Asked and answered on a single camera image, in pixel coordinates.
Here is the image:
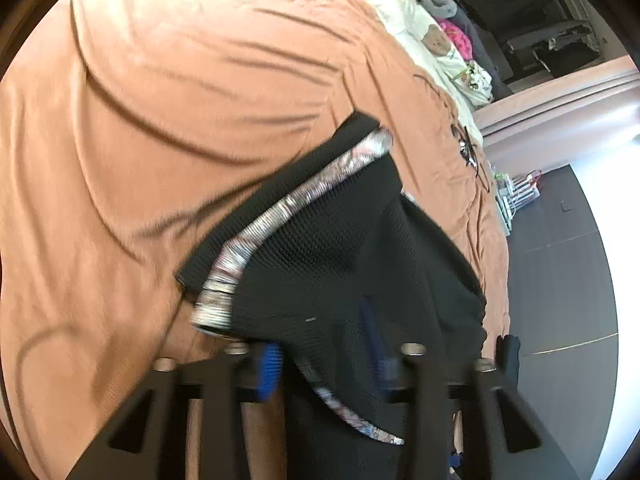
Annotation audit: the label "cream bed sheet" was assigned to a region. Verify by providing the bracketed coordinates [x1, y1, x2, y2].
[349, 0, 497, 111]

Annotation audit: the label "pink fuzzy cloth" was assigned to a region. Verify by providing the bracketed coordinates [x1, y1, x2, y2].
[438, 20, 473, 61]

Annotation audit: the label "orange bed blanket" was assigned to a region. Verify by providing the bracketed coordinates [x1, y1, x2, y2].
[1, 0, 510, 479]

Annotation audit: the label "grey plush toy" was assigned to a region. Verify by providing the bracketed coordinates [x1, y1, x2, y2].
[421, 0, 458, 21]

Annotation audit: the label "white bedside drawer cabinet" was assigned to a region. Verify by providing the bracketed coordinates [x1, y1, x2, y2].
[490, 166, 542, 236]

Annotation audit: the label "black pants with patterned trim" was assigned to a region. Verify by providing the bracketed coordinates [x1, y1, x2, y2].
[177, 113, 486, 479]

